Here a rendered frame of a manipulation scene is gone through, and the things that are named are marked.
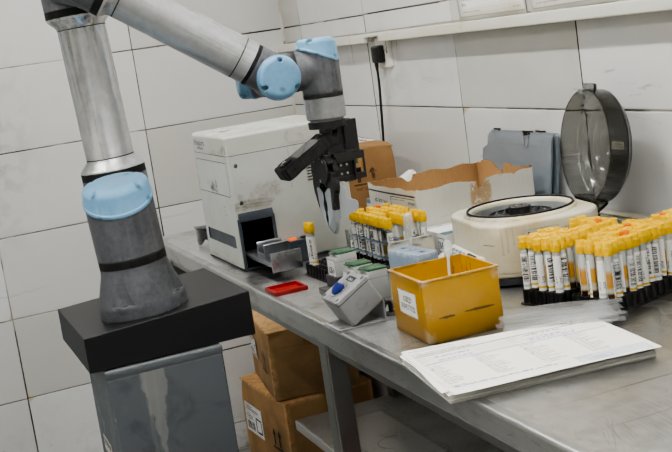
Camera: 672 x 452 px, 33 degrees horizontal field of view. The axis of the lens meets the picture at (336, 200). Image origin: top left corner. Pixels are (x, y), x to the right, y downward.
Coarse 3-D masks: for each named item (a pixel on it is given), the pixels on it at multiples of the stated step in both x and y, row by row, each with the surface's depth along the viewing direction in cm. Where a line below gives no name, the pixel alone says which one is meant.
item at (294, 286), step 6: (288, 282) 229; (294, 282) 229; (300, 282) 227; (270, 288) 227; (276, 288) 228; (282, 288) 227; (288, 288) 226; (294, 288) 222; (300, 288) 223; (306, 288) 223; (276, 294) 221; (282, 294) 222
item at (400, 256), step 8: (392, 248) 200; (400, 248) 199; (408, 248) 198; (416, 248) 197; (424, 248) 196; (392, 256) 199; (400, 256) 196; (408, 256) 194; (416, 256) 192; (424, 256) 192; (432, 256) 193; (392, 264) 199; (400, 264) 197; (408, 264) 195; (392, 304) 199
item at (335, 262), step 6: (348, 252) 214; (354, 252) 215; (330, 258) 215; (336, 258) 214; (342, 258) 214; (348, 258) 214; (354, 258) 215; (330, 264) 215; (336, 264) 213; (342, 264) 214; (330, 270) 216; (336, 270) 214; (336, 276) 214
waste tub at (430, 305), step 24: (432, 264) 186; (456, 264) 188; (480, 264) 181; (408, 288) 177; (432, 288) 173; (456, 288) 174; (480, 288) 175; (408, 312) 179; (432, 312) 173; (456, 312) 174; (480, 312) 176; (432, 336) 173; (456, 336) 175
